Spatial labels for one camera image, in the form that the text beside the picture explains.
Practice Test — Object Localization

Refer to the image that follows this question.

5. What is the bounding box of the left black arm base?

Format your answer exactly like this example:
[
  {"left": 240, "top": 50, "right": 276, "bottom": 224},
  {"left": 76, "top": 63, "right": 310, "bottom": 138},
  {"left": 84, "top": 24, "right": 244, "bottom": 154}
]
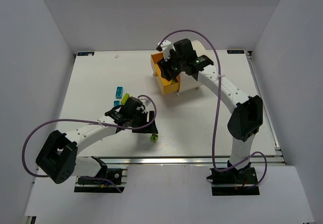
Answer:
[{"left": 72, "top": 157, "right": 128, "bottom": 193}]

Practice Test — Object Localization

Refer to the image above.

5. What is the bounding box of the small cyan lego brick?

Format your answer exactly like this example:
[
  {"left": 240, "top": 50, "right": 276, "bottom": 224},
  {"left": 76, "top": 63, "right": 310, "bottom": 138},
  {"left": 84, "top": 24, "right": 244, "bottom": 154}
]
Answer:
[{"left": 114, "top": 100, "right": 121, "bottom": 106}]

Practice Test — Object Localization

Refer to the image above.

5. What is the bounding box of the left blue corner label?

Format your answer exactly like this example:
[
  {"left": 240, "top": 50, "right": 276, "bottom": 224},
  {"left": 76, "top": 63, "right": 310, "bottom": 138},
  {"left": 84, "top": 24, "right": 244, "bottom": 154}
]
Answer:
[{"left": 77, "top": 51, "right": 94, "bottom": 57}]

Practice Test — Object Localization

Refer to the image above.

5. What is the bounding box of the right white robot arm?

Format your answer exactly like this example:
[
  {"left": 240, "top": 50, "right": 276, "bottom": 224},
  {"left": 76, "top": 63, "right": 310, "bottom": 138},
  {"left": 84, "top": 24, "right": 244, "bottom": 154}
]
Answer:
[{"left": 151, "top": 39, "right": 263, "bottom": 171}]

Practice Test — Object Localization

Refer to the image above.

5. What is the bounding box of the aluminium table rail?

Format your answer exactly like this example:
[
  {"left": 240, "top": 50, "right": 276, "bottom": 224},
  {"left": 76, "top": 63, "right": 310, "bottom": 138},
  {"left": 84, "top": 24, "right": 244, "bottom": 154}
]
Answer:
[{"left": 47, "top": 155, "right": 287, "bottom": 168}]

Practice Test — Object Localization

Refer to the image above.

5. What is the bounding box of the cream cylindrical drawer cabinet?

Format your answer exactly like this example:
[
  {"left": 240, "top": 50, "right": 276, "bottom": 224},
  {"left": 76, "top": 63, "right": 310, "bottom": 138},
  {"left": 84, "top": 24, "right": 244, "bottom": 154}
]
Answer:
[{"left": 178, "top": 40, "right": 206, "bottom": 93}]

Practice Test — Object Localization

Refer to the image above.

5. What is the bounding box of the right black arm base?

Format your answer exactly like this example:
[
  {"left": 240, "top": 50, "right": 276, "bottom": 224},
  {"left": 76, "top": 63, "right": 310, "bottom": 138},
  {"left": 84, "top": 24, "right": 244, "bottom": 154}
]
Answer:
[{"left": 206, "top": 167, "right": 260, "bottom": 196}]

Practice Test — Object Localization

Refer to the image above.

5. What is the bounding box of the yellow drawer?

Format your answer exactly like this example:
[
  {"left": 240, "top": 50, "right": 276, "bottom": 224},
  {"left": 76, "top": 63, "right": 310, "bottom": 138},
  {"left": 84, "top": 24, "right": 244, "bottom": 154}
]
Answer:
[{"left": 150, "top": 52, "right": 183, "bottom": 96}]

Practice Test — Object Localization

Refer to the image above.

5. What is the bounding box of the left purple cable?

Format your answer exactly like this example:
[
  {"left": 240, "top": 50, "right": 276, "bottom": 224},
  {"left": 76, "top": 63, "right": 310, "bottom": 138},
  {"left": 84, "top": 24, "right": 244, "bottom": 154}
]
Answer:
[{"left": 21, "top": 94, "right": 157, "bottom": 193}]

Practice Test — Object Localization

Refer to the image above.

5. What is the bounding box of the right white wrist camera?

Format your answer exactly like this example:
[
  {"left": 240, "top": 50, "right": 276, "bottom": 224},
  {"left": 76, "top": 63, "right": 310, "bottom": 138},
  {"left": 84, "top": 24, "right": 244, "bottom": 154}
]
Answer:
[{"left": 156, "top": 39, "right": 173, "bottom": 61}]

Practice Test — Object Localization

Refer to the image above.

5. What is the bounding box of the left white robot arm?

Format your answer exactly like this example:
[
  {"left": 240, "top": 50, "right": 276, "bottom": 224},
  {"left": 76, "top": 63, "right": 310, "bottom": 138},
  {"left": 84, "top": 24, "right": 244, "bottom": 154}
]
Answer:
[{"left": 36, "top": 95, "right": 158, "bottom": 184}]

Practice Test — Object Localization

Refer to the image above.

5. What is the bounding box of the long lime lego brick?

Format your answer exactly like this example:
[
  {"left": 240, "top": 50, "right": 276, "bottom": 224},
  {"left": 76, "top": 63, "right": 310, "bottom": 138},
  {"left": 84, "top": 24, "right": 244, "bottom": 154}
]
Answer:
[{"left": 121, "top": 93, "right": 130, "bottom": 105}]

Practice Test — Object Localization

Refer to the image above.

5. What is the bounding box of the long cyan lego brick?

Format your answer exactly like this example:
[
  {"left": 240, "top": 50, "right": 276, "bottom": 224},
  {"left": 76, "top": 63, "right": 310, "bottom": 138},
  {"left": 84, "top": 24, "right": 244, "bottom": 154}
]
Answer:
[{"left": 116, "top": 86, "right": 123, "bottom": 99}]

